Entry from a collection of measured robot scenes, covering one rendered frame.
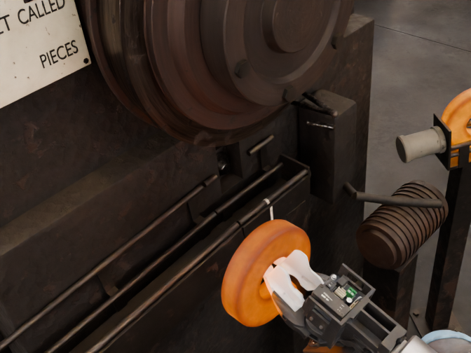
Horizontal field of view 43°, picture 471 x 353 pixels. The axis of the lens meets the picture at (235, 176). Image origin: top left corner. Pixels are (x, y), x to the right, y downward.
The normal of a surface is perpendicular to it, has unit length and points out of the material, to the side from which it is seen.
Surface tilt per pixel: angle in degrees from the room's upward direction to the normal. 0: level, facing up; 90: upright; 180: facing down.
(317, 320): 91
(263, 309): 89
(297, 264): 88
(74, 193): 0
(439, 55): 0
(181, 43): 89
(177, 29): 81
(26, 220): 0
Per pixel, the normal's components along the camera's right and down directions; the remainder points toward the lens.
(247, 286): 0.71, 0.37
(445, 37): -0.10, -0.77
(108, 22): -0.70, 0.36
